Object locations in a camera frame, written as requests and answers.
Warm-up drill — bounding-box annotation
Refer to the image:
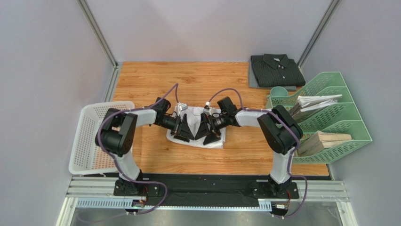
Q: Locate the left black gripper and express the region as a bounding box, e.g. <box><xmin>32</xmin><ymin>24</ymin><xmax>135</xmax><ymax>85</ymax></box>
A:
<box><xmin>157</xmin><ymin>113</ymin><xmax>194</xmax><ymax>142</ymax></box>

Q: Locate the white long sleeve shirt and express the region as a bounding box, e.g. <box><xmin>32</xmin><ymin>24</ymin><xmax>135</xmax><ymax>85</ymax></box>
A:
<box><xmin>166</xmin><ymin>106</ymin><xmax>226</xmax><ymax>149</ymax></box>

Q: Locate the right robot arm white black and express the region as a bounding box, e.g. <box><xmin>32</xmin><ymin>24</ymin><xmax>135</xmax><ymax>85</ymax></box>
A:
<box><xmin>194</xmin><ymin>97</ymin><xmax>303</xmax><ymax>192</ymax></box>

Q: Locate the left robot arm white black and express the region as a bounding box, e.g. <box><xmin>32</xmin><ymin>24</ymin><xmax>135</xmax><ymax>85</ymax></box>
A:
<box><xmin>95</xmin><ymin>97</ymin><xmax>194</xmax><ymax>189</ymax></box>

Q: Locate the stack of white papers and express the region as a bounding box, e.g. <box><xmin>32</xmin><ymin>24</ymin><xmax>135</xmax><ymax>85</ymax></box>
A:
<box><xmin>289</xmin><ymin>94</ymin><xmax>343</xmax><ymax>122</ymax></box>

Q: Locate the brown paper stack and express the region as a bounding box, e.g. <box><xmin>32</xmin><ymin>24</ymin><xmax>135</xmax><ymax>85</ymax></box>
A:
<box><xmin>297</xmin><ymin>131</ymin><xmax>352</xmax><ymax>157</ymax></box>

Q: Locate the folded grey shirt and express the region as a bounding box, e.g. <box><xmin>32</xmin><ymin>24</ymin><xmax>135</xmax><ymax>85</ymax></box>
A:
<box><xmin>248</xmin><ymin>60</ymin><xmax>297</xmax><ymax>91</ymax></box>

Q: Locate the green cup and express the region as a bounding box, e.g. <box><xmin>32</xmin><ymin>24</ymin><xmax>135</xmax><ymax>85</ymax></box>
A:
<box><xmin>270</xmin><ymin>86</ymin><xmax>289</xmax><ymax>97</ymax></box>

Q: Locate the folded dark striped shirt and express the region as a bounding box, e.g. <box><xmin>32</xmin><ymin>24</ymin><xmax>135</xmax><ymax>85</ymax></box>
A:
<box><xmin>250</xmin><ymin>54</ymin><xmax>306</xmax><ymax>88</ymax></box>

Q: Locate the white plastic basket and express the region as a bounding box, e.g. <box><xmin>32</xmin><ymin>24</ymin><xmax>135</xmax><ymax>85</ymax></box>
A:
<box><xmin>69</xmin><ymin>101</ymin><xmax>135</xmax><ymax>175</ymax></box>

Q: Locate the green file organizer rack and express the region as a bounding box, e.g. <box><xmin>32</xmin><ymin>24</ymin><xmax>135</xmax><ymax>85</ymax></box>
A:
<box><xmin>266</xmin><ymin>72</ymin><xmax>372</xmax><ymax>164</ymax></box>

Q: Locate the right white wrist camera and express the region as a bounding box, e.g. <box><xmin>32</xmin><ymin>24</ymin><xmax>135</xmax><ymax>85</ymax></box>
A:
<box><xmin>203</xmin><ymin>101</ymin><xmax>213</xmax><ymax>115</ymax></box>

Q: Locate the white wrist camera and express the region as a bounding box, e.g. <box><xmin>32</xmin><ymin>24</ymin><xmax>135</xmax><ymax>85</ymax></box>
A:
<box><xmin>175</xmin><ymin>102</ymin><xmax>188</xmax><ymax>117</ymax></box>
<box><xmin>203</xmin><ymin>101</ymin><xmax>213</xmax><ymax>115</ymax></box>

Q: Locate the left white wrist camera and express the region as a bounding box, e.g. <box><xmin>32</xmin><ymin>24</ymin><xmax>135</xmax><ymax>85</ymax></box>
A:
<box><xmin>175</xmin><ymin>102</ymin><xmax>188</xmax><ymax>117</ymax></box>

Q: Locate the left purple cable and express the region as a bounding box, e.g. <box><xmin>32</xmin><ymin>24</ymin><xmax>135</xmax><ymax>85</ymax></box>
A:
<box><xmin>96</xmin><ymin>82</ymin><xmax>180</xmax><ymax>217</ymax></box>

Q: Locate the white slotted cable duct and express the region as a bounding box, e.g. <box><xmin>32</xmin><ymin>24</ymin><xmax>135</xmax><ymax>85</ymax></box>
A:
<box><xmin>76</xmin><ymin>197</ymin><xmax>272</xmax><ymax>212</ymax></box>

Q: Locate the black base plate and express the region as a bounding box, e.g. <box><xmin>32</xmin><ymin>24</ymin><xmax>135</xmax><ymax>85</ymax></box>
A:
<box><xmin>113</xmin><ymin>173</ymin><xmax>331</xmax><ymax>208</ymax></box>

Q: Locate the aluminium frame rail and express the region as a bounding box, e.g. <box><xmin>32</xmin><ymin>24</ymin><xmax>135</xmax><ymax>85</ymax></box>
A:
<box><xmin>77</xmin><ymin>0</ymin><xmax>118</xmax><ymax>68</ymax></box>

